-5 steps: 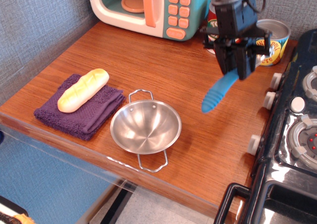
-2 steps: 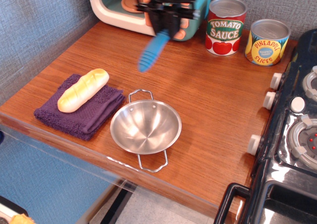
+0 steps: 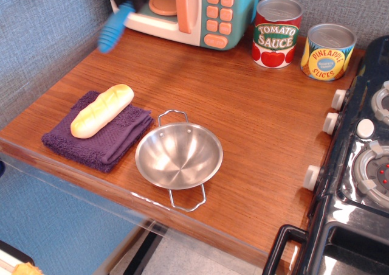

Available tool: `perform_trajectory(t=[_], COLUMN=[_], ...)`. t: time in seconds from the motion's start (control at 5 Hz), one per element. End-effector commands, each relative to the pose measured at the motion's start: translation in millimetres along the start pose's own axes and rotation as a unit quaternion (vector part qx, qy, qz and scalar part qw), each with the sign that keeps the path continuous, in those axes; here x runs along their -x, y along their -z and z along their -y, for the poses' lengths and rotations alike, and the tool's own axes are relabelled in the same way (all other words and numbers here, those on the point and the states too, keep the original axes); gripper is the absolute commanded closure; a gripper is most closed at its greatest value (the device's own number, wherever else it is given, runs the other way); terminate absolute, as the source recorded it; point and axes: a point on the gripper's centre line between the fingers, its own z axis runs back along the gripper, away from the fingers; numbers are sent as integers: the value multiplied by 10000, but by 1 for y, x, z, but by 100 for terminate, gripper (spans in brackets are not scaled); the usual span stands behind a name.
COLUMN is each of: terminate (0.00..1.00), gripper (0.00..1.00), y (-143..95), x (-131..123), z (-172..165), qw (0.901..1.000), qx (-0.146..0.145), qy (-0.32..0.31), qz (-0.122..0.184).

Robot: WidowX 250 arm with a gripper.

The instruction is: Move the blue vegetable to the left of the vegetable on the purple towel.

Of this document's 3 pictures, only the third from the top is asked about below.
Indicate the blue handled metal spork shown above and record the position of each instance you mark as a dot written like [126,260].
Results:
[113,30]

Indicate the steel bowl with wire handles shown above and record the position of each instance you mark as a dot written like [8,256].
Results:
[179,155]

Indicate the white stove knob middle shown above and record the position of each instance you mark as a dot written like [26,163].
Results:
[330,123]

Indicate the white stove knob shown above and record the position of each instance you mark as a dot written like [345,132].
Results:
[311,177]
[330,123]
[338,99]

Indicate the teal toy microwave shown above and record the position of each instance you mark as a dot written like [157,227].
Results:
[212,24]

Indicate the yellow toy bread loaf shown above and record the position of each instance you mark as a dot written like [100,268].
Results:
[109,104]

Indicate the tomato sauce can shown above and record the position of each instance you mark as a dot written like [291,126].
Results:
[275,33]

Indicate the folded purple towel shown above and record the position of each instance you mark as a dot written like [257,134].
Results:
[105,149]

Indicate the pineapple slices can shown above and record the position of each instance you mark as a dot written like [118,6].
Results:
[328,50]

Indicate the white stove knob rear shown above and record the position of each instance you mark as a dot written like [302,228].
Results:
[338,99]

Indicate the clear acrylic table guard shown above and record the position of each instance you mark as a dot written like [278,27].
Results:
[67,229]

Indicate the white stove knob front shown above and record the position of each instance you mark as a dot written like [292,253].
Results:
[311,177]

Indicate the white round stove button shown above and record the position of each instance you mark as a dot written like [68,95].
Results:
[365,128]

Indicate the grey rear burner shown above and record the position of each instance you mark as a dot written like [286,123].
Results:
[377,106]

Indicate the grey burner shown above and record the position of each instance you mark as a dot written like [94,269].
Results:
[370,171]
[377,106]

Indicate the orange object bottom left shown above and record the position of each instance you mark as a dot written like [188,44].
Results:
[13,262]

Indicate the grey front burner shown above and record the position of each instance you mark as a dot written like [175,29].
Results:
[370,171]

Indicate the black toy stove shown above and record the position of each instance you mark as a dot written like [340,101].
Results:
[348,232]

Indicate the black oven door handle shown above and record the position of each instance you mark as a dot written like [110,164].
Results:
[285,234]

